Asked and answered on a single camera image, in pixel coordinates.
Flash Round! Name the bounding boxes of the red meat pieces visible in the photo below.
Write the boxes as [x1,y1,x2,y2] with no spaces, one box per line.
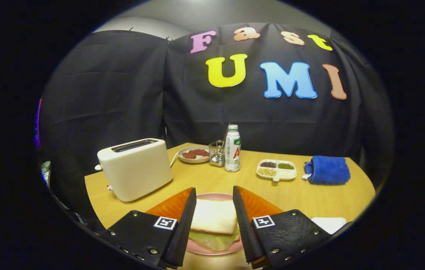
[182,149,209,159]

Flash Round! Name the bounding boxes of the green lettuce leaf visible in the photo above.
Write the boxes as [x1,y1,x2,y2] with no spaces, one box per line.
[189,225,241,252]

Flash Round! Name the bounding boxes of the black backdrop cloth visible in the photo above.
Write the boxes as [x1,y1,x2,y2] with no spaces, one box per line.
[38,22,393,229]

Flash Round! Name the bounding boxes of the blue towel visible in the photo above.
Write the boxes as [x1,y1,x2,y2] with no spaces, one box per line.
[302,156,351,185]

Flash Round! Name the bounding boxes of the glass jar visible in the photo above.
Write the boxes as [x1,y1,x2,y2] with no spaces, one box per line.
[209,140,225,167]

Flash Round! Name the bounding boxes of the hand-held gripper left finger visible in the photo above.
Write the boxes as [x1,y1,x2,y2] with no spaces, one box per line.
[100,187,197,270]

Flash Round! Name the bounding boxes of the white toaster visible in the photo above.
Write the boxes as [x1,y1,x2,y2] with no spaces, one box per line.
[95,138,173,203]

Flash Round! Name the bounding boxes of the toasted bread slice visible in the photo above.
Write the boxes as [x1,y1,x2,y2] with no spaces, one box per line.
[191,199,238,235]

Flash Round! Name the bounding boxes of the white drink bottle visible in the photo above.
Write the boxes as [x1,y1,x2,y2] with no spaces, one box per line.
[225,124,242,173]

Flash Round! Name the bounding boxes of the computer monitor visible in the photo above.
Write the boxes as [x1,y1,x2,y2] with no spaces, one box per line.
[34,98,43,150]

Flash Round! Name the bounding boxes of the white divided dish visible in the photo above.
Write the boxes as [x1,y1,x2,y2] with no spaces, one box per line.
[256,159,297,182]

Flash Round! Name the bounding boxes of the small beige plate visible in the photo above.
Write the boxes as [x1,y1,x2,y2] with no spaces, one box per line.
[178,146,210,164]

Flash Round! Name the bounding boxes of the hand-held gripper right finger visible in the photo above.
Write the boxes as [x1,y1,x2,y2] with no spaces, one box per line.
[233,185,351,270]

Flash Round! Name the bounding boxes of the pink plate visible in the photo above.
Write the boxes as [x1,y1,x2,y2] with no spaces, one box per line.
[186,193,243,256]

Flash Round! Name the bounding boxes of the white plate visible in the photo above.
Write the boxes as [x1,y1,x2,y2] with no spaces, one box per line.
[311,217,347,235]

